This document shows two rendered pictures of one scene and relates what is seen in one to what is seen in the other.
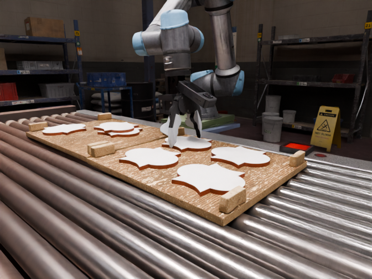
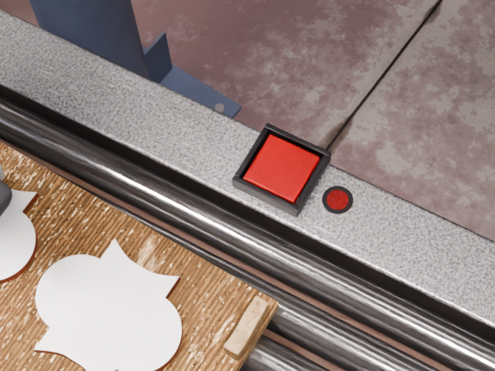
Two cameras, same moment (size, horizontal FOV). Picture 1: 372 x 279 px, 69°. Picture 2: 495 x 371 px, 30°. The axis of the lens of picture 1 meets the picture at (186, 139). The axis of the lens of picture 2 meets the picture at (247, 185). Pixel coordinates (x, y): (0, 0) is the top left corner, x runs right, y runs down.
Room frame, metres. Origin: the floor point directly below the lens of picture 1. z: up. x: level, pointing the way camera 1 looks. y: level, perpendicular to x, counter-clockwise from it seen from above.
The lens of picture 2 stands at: (0.35, -0.24, 1.78)
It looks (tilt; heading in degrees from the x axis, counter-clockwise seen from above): 64 degrees down; 354
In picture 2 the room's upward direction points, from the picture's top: 5 degrees counter-clockwise
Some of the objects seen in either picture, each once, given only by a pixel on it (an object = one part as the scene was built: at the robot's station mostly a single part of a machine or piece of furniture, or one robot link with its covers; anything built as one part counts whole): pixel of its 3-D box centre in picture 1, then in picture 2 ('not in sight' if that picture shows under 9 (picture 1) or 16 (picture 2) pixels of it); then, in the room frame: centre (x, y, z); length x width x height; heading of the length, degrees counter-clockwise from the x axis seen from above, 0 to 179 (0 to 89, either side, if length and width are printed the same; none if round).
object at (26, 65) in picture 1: (40, 66); not in sight; (4.69, 2.42, 1.16); 0.60 x 0.40 x 0.15; 136
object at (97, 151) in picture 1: (103, 150); not in sight; (0.66, 0.21, 0.95); 0.06 x 0.02 x 0.03; 137
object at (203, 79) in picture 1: (203, 84); not in sight; (1.39, -0.09, 1.07); 0.13 x 0.12 x 0.14; 68
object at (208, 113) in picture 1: (203, 107); not in sight; (1.39, -0.09, 0.95); 0.15 x 0.15 x 0.10
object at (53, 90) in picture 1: (57, 89); not in sight; (4.85, 2.26, 0.76); 0.50 x 0.36 x 0.24; 139
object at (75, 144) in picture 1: (102, 134); not in sight; (0.92, 0.29, 0.93); 0.41 x 0.35 x 0.02; 49
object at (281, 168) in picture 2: (296, 148); (281, 170); (0.77, -0.32, 0.92); 0.06 x 0.06 x 0.01; 50
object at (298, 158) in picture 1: (297, 158); (247, 328); (0.60, -0.26, 0.95); 0.06 x 0.02 x 0.03; 137
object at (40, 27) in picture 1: (45, 29); not in sight; (4.80, 2.32, 1.74); 0.50 x 0.38 x 0.32; 133
